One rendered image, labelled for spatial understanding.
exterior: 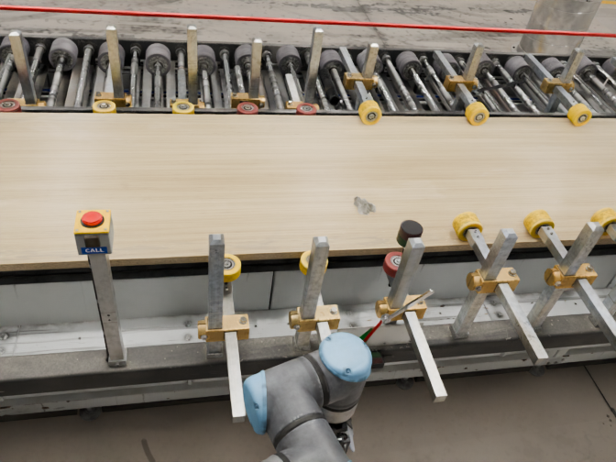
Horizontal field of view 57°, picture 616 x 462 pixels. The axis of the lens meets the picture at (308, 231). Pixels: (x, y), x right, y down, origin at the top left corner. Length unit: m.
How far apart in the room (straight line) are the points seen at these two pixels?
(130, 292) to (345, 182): 0.77
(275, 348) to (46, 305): 0.68
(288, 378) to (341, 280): 0.92
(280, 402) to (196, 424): 1.45
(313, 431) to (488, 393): 1.83
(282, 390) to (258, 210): 0.94
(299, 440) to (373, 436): 1.52
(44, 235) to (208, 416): 1.01
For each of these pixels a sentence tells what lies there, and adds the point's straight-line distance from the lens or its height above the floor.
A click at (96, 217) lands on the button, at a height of 1.23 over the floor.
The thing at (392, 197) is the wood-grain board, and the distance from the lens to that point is 1.91.
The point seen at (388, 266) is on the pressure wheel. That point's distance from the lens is 1.67.
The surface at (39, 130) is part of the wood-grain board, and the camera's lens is 2.14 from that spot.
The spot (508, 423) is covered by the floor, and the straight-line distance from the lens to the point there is 2.62.
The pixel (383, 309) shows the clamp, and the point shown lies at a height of 0.87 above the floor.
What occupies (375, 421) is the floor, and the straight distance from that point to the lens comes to 2.42.
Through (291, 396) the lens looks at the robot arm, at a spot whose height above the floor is 1.30.
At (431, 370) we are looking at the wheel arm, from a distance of 1.54.
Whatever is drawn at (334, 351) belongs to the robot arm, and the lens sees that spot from 0.95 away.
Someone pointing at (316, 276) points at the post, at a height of 1.02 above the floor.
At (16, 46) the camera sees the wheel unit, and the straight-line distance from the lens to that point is 2.31.
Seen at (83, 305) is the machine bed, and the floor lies 0.69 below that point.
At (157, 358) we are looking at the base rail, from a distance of 1.66.
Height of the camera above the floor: 2.08
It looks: 43 degrees down
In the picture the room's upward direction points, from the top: 10 degrees clockwise
